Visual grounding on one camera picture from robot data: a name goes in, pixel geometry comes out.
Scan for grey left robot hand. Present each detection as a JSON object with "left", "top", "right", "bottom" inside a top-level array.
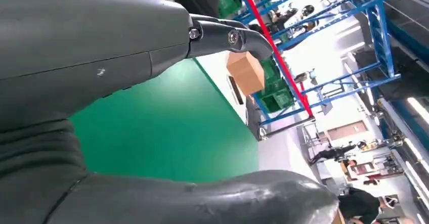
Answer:
[{"left": 0, "top": 0, "right": 340, "bottom": 224}]

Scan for green mat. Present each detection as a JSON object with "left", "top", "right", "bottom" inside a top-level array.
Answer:
[{"left": 68, "top": 58, "right": 261, "bottom": 184}]

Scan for white table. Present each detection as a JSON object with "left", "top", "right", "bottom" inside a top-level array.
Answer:
[{"left": 195, "top": 51, "right": 260, "bottom": 124}]

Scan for black smartphone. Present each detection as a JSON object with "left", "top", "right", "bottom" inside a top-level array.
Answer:
[{"left": 227, "top": 75, "right": 245, "bottom": 106}]

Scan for brown cardboard box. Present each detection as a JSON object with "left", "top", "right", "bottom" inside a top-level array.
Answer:
[{"left": 226, "top": 51, "right": 266, "bottom": 97}]

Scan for red bar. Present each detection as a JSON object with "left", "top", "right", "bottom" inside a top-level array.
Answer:
[{"left": 238, "top": 0, "right": 314, "bottom": 117}]

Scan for person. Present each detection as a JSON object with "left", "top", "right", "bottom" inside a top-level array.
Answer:
[
  {"left": 309, "top": 141, "right": 368, "bottom": 166},
  {"left": 337, "top": 187, "right": 393, "bottom": 224}
]

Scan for blue metal rack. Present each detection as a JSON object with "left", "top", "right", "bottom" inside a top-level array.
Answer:
[{"left": 233, "top": 0, "right": 402, "bottom": 126}]

